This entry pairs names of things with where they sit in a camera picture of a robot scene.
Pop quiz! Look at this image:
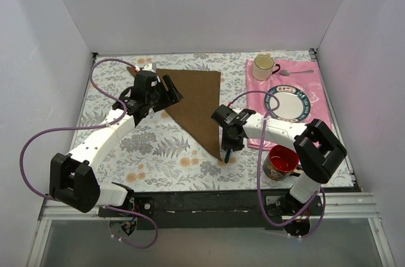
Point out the brown cloth napkin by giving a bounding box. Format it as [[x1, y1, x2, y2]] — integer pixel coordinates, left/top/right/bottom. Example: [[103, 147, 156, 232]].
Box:
[[124, 69, 221, 160]]

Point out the red interior dark mug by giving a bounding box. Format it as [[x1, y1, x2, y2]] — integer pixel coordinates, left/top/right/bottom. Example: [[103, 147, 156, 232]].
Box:
[[263, 145, 299, 181]]

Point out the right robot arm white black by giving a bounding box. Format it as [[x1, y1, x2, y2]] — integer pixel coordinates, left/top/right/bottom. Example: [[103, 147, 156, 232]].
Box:
[[211, 104, 347, 215]]

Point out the gold spoon teal handle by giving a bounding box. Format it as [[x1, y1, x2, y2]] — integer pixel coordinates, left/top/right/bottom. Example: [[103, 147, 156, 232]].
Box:
[[224, 149, 232, 164]]

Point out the silver spoon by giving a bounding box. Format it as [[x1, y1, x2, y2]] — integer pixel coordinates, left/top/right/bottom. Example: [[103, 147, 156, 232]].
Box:
[[279, 70, 314, 77]]

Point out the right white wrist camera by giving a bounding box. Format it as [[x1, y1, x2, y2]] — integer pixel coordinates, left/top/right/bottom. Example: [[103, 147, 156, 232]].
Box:
[[227, 104, 242, 113]]

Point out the floral tablecloth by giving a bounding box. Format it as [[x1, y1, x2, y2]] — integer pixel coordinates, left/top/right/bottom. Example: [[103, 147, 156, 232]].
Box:
[[71, 51, 354, 192]]

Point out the cream enamel mug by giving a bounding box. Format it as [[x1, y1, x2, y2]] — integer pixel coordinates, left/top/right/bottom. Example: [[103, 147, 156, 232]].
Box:
[[252, 54, 281, 81]]

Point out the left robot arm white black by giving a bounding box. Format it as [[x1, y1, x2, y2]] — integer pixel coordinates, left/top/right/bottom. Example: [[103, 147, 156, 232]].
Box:
[[49, 69, 183, 216]]

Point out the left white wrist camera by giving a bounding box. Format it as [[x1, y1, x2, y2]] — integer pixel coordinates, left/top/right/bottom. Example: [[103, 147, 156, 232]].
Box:
[[134, 63, 156, 73]]

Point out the black base bar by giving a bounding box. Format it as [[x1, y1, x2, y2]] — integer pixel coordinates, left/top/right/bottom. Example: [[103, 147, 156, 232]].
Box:
[[97, 189, 325, 230]]

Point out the pink satin cloth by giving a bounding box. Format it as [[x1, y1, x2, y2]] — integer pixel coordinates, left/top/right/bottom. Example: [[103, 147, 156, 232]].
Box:
[[246, 58, 333, 151]]

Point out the white plate dark rim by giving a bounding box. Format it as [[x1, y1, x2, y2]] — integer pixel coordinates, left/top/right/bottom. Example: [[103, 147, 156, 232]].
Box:
[[264, 85, 311, 122]]

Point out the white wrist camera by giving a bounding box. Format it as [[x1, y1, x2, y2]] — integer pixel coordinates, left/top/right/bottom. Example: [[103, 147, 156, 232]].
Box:
[[134, 63, 156, 73], [227, 104, 242, 113]]

